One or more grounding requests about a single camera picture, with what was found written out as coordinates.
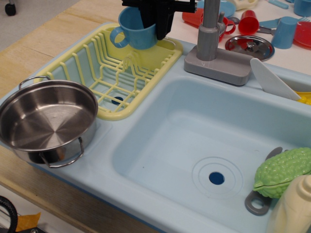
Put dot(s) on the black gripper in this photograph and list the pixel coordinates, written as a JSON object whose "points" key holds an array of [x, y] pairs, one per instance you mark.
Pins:
{"points": [[163, 20]]}

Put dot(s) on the blue plastic cup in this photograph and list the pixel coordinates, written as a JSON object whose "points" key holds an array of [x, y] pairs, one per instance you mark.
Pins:
{"points": [[132, 32]]}

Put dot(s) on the red plastic cup lying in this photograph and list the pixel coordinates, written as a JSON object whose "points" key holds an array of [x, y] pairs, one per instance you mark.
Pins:
{"points": [[193, 19]]}

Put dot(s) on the red plastic cup upright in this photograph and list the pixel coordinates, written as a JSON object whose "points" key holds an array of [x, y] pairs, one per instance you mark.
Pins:
{"points": [[249, 23]]}

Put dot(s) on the steel pot lid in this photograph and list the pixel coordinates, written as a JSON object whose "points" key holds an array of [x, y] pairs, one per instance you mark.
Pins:
{"points": [[251, 45]]}

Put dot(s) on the blue upside-down cup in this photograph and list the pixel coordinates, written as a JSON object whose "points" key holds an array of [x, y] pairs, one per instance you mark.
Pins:
{"points": [[284, 34]]}

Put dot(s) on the blue cup top right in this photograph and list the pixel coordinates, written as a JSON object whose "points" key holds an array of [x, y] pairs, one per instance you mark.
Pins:
{"points": [[302, 8]]}

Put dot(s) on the stainless steel pot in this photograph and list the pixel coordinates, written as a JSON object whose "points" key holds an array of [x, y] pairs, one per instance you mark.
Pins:
{"points": [[49, 122]]}

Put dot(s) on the grey toy faucet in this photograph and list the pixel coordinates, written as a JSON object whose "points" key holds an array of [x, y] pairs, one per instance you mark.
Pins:
{"points": [[207, 60]]}

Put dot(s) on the yellow plastic dish rack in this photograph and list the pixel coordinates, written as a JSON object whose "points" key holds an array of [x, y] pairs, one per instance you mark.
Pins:
{"points": [[120, 79]]}

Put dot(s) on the blue plastic plate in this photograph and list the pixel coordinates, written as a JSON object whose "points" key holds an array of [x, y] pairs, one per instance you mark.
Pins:
{"points": [[225, 6]]}

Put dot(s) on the wooden board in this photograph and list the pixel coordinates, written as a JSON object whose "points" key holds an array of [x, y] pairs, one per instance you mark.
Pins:
{"points": [[96, 10]]}

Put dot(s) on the cream plastic toy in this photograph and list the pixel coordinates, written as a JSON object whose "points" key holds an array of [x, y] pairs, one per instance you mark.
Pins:
{"points": [[244, 4]]}

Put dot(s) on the blue plastic fork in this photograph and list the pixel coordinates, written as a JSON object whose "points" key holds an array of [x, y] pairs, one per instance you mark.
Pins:
{"points": [[274, 23]]}

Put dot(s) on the black caster wheel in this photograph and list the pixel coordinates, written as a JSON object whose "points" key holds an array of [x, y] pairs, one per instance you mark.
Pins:
{"points": [[10, 8]]}

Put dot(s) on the light blue toy sink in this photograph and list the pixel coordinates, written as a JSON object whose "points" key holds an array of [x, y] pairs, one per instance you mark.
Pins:
{"points": [[184, 161]]}

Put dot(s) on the yellow corn toy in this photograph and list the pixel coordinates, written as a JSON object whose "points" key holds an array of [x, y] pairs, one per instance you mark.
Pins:
{"points": [[305, 97]]}

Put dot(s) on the green bitter melon toy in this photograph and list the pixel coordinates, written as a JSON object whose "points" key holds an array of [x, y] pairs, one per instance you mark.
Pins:
{"points": [[275, 174]]}

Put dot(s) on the cream plastic bottle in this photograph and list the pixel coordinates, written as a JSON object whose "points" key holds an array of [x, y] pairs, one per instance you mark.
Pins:
{"points": [[292, 213]]}

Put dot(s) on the orange tape piece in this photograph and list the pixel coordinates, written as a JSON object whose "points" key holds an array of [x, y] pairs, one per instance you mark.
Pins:
{"points": [[27, 222]]}

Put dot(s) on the red mug with handle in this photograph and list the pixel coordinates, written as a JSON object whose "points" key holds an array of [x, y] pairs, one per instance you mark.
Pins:
{"points": [[230, 28]]}

